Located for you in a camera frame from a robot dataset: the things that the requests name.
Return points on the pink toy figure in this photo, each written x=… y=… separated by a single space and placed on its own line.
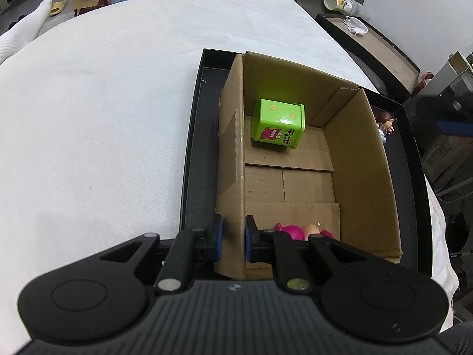
x=292 y=231

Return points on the person's white sock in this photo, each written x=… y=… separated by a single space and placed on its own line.
x=22 y=31

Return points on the brown-haired small figurine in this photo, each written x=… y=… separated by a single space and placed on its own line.
x=387 y=122

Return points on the white face mask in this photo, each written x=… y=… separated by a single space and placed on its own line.
x=355 y=26

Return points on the clear bottle with yellow label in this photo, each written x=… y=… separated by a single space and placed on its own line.
x=342 y=4

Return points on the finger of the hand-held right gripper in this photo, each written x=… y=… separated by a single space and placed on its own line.
x=454 y=127

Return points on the black shallow tray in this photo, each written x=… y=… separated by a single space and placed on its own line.
x=201 y=155

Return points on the green cube box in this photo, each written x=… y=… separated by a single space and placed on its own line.
x=277 y=118

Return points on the yellow slipper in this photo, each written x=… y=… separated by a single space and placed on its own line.
x=58 y=7

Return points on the black tray with brown inside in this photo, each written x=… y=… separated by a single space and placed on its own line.
x=384 y=51

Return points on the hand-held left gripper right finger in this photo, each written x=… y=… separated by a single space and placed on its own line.
x=249 y=241

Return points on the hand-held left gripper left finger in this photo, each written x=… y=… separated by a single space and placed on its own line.
x=218 y=237

